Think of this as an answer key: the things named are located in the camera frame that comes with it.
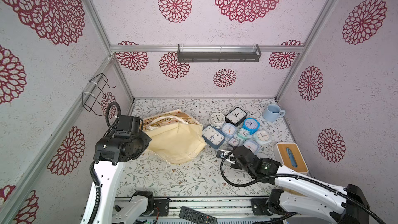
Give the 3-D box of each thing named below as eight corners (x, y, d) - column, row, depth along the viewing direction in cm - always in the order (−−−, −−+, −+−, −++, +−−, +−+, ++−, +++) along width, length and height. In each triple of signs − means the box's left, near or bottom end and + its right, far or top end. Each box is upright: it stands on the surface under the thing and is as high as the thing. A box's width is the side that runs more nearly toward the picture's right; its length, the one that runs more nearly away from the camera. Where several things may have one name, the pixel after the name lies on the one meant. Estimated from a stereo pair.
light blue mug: (268, 123, 109) (272, 117, 103) (259, 114, 114) (262, 107, 108) (281, 117, 112) (286, 111, 106) (272, 108, 118) (276, 101, 112)
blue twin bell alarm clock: (250, 135, 102) (251, 132, 100) (239, 124, 107) (240, 121, 105) (261, 127, 106) (263, 125, 103) (250, 117, 111) (251, 115, 109)
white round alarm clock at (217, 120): (207, 124, 108) (207, 120, 104) (214, 114, 113) (215, 110, 110) (219, 130, 104) (220, 126, 101) (226, 120, 110) (227, 115, 106)
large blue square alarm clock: (215, 151, 94) (215, 149, 92) (197, 134, 102) (197, 132, 100) (227, 140, 99) (228, 138, 97) (209, 124, 107) (209, 122, 105)
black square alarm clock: (234, 129, 105) (235, 126, 102) (223, 120, 110) (223, 117, 107) (247, 117, 112) (249, 114, 109) (236, 109, 116) (237, 106, 114)
